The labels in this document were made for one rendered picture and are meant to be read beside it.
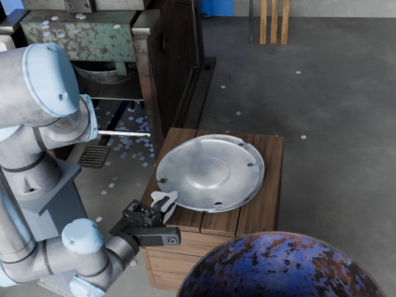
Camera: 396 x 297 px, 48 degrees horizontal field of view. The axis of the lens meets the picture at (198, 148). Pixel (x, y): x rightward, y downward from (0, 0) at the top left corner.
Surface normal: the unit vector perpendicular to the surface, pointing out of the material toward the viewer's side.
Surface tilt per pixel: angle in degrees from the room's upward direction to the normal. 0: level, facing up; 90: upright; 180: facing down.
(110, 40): 90
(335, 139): 0
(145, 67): 90
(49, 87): 71
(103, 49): 90
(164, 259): 90
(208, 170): 3
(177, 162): 3
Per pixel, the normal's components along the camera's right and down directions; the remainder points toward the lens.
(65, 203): 0.90, 0.24
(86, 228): -0.12, -0.79
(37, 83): 0.25, 0.21
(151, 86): -0.18, 0.67
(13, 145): 0.30, 0.60
